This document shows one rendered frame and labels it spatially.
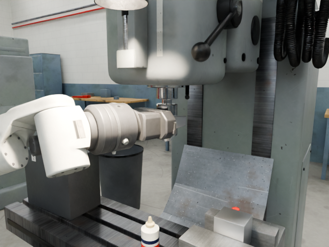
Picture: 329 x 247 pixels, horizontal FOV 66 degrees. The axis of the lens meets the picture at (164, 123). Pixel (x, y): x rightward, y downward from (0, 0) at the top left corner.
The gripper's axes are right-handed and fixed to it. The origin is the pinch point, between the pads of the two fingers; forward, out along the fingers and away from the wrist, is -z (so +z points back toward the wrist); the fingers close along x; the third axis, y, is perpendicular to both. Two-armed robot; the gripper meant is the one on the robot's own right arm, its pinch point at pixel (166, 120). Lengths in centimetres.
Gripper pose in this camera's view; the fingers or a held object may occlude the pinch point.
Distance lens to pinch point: 56.1
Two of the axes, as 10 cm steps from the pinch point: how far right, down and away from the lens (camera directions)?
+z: -7.4, 1.0, -6.6
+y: -0.1, 9.9, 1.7
